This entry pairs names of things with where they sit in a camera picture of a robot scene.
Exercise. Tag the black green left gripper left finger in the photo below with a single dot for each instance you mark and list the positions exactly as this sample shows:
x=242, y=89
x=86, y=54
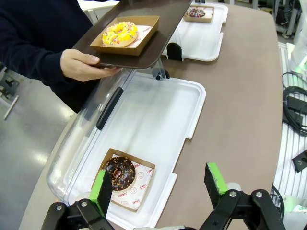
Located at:
x=103, y=189

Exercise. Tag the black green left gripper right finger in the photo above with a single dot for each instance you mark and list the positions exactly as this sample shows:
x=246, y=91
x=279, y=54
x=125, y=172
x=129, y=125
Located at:
x=214, y=182

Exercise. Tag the yellow sprinkled donut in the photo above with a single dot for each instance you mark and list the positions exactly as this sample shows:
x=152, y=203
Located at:
x=122, y=34

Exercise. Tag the white printed paper liner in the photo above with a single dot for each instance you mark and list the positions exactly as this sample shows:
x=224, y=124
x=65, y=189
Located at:
x=144, y=31
x=141, y=182
x=208, y=12

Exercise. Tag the dark brown serving tray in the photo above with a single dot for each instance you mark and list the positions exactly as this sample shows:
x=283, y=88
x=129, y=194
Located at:
x=165, y=21

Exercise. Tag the brown cardboard donut box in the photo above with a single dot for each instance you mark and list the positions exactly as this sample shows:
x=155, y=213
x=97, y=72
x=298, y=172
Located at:
x=105, y=155
x=148, y=26

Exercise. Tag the person's dark navy sleeve forearm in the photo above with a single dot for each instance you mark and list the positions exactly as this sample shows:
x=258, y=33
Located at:
x=31, y=36

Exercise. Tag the chocolate nut donut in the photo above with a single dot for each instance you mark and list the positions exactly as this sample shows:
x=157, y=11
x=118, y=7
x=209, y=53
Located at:
x=124, y=172

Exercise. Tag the person's dark navy torso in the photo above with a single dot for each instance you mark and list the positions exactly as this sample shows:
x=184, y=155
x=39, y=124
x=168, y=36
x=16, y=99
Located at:
x=74, y=95

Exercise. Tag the far chocolate donut in box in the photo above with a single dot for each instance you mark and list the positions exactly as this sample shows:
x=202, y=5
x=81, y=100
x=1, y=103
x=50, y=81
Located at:
x=199, y=19

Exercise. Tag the chocolate pink sprinkled donut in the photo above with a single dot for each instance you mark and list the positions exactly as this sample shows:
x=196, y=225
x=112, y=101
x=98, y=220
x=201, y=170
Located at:
x=195, y=12

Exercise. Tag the person's bare hand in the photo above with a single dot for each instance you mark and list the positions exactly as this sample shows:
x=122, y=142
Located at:
x=76, y=67

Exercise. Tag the clear plastic container lid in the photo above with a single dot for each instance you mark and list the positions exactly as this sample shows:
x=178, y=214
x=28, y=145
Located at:
x=79, y=134

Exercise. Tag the white ridged side platform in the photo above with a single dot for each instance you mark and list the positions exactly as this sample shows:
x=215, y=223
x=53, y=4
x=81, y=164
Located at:
x=287, y=155

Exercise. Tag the white plastic container base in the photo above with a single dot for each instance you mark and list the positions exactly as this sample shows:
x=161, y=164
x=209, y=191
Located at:
x=204, y=40
x=156, y=107

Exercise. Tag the white flat strip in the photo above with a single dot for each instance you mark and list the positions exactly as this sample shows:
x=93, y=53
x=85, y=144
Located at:
x=10, y=107

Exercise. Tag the black floor stand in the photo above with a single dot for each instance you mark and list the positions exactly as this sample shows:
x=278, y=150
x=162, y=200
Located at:
x=8, y=86

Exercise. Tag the black metal bracket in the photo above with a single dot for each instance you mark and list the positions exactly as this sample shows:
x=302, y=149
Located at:
x=299, y=161

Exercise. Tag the aluminium frame stand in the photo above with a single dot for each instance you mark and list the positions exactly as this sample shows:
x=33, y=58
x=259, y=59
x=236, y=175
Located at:
x=285, y=16

